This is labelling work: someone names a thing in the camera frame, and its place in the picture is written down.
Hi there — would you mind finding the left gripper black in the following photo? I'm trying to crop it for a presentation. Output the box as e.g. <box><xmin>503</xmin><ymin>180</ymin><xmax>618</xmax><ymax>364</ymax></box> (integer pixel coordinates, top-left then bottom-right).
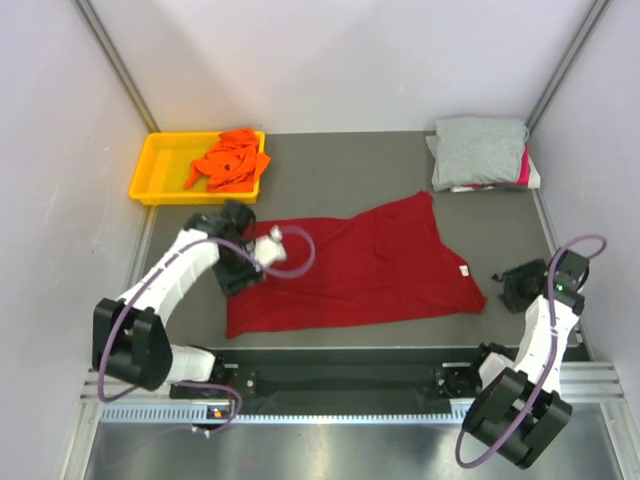
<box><xmin>211</xmin><ymin>239</ymin><xmax>265</xmax><ymax>298</ymax></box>

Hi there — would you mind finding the dark red t shirt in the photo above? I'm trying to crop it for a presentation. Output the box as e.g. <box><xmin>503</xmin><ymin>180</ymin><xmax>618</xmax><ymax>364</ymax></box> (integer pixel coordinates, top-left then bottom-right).
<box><xmin>226</xmin><ymin>191</ymin><xmax>487</xmax><ymax>338</ymax></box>

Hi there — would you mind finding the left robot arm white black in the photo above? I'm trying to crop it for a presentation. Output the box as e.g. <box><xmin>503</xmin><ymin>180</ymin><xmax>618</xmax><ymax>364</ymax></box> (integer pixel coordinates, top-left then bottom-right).
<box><xmin>92</xmin><ymin>201</ymin><xmax>264</xmax><ymax>401</ymax></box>

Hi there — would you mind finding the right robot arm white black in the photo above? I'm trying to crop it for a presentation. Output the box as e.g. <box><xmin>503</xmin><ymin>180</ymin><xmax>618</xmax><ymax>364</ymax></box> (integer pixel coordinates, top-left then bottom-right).
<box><xmin>455</xmin><ymin>250</ymin><xmax>590</xmax><ymax>469</ymax></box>

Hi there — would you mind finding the folded pink white t shirt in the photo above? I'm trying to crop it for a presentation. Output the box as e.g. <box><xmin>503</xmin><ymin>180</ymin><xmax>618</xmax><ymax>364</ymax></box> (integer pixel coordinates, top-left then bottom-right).
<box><xmin>450</xmin><ymin>144</ymin><xmax>541</xmax><ymax>193</ymax></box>

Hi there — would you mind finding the orange t shirt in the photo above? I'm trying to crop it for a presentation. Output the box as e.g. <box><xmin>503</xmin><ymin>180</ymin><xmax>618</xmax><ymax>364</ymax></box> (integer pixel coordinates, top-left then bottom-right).
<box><xmin>183</xmin><ymin>128</ymin><xmax>271</xmax><ymax>193</ymax></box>

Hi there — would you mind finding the yellow plastic bin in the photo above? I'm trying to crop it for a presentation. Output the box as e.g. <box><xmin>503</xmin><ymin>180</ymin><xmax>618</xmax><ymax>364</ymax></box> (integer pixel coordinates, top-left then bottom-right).
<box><xmin>129</xmin><ymin>130</ymin><xmax>266</xmax><ymax>206</ymax></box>

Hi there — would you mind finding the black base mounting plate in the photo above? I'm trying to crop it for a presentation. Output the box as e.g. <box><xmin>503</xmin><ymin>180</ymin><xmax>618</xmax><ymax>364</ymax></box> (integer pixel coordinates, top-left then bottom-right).
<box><xmin>168</xmin><ymin>363</ymin><xmax>481</xmax><ymax>401</ymax></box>

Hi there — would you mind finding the folded grey t shirt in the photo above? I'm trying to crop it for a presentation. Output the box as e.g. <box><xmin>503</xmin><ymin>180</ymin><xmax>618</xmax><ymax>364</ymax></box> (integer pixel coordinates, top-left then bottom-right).
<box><xmin>425</xmin><ymin>117</ymin><xmax>528</xmax><ymax>191</ymax></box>

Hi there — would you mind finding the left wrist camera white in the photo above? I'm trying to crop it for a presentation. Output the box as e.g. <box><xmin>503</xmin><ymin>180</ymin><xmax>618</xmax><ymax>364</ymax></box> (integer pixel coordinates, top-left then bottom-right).
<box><xmin>253</xmin><ymin>226</ymin><xmax>287</xmax><ymax>267</ymax></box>

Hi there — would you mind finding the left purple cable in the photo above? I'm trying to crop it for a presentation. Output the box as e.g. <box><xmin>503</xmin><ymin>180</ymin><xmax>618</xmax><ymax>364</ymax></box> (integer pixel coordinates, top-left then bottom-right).
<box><xmin>97</xmin><ymin>224</ymin><xmax>317</xmax><ymax>436</ymax></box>

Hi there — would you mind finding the purple cable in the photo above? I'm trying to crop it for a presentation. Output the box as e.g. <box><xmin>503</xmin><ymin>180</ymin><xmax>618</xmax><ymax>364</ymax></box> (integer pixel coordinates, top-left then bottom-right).
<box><xmin>455</xmin><ymin>234</ymin><xmax>609</xmax><ymax>469</ymax></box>
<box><xmin>97</xmin><ymin>224</ymin><xmax>317</xmax><ymax>436</ymax></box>

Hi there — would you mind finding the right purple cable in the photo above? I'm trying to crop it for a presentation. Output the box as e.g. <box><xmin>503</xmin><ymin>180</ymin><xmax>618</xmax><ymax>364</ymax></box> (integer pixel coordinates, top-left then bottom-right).
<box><xmin>455</xmin><ymin>234</ymin><xmax>609</xmax><ymax>469</ymax></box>

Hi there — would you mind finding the aluminium frame rail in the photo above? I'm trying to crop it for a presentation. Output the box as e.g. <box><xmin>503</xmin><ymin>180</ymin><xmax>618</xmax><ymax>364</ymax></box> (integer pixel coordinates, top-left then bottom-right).
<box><xmin>80</xmin><ymin>362</ymin><xmax>625</xmax><ymax>404</ymax></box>

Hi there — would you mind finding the grey slotted cable duct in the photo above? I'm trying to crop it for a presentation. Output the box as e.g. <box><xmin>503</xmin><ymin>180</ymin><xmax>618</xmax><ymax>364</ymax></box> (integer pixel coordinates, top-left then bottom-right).
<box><xmin>100</xmin><ymin>401</ymin><xmax>471</xmax><ymax>425</ymax></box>

